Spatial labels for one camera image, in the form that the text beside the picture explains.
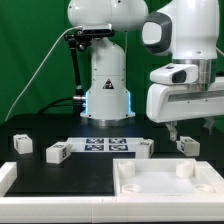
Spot white square table top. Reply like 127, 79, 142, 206
112, 157, 224, 198

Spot mounted grey camera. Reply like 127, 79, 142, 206
82, 24, 114, 37

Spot white left fence wall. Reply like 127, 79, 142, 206
0, 162, 17, 197

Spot black base cables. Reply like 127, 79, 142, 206
38, 97, 84, 115

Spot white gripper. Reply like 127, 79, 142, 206
146, 79, 224, 141

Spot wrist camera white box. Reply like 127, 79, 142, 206
150, 63, 198, 85

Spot white camera cable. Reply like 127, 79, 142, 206
4, 25, 84, 122

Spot tag marker sheet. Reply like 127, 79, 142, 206
67, 137, 142, 153

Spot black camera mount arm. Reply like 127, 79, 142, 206
64, 33, 85, 116

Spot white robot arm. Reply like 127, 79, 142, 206
67, 0, 224, 140

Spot white front fence wall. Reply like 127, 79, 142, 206
0, 197, 224, 223

